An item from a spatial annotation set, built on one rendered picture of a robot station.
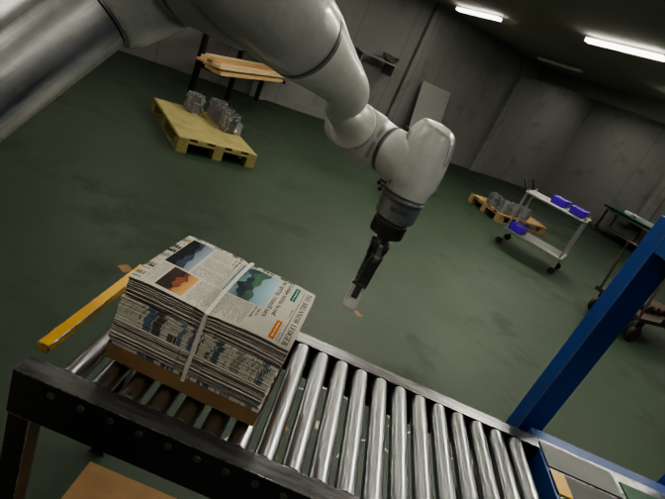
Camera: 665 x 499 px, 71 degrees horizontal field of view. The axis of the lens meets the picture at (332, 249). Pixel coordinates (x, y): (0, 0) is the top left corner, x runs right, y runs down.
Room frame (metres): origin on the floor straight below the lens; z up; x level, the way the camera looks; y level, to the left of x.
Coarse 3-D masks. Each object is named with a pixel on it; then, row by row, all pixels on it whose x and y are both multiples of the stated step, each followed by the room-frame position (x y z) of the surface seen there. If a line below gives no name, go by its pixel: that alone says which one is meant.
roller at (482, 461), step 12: (468, 432) 1.19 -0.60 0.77; (480, 432) 1.17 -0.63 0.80; (480, 444) 1.12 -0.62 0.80; (480, 456) 1.07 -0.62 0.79; (480, 468) 1.03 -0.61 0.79; (492, 468) 1.04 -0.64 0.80; (480, 480) 1.00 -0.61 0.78; (492, 480) 1.00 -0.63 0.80; (480, 492) 0.97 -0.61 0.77; (492, 492) 0.96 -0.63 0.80
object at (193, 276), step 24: (192, 240) 1.08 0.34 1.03; (144, 264) 0.88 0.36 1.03; (168, 264) 0.92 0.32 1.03; (192, 264) 0.96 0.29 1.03; (216, 264) 1.01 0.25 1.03; (144, 288) 0.82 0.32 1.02; (168, 288) 0.84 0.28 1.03; (192, 288) 0.88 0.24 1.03; (120, 312) 0.82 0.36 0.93; (144, 312) 0.82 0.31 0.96; (168, 312) 0.82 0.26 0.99; (192, 312) 0.82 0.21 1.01; (120, 336) 0.82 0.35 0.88; (144, 336) 0.82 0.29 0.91; (168, 336) 0.82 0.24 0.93; (168, 360) 0.82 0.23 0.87
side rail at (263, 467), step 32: (32, 384) 0.69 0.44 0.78; (64, 384) 0.71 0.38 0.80; (96, 384) 0.74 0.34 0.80; (32, 416) 0.69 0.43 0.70; (64, 416) 0.70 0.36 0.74; (96, 416) 0.70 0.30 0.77; (128, 416) 0.70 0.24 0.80; (160, 416) 0.74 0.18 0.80; (96, 448) 0.70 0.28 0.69; (128, 448) 0.70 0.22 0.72; (160, 448) 0.70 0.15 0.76; (192, 448) 0.70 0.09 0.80; (224, 448) 0.73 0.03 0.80; (192, 480) 0.70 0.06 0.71; (224, 480) 0.70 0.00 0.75; (256, 480) 0.71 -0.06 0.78; (288, 480) 0.73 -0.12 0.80
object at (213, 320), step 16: (256, 272) 1.07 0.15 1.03; (224, 288) 0.93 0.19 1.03; (240, 288) 0.96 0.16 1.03; (208, 304) 0.85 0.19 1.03; (224, 304) 0.88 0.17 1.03; (192, 320) 0.82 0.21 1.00; (208, 320) 0.82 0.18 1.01; (192, 336) 0.82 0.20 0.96; (208, 336) 0.82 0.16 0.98; (176, 368) 0.82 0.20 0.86; (192, 368) 0.81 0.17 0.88
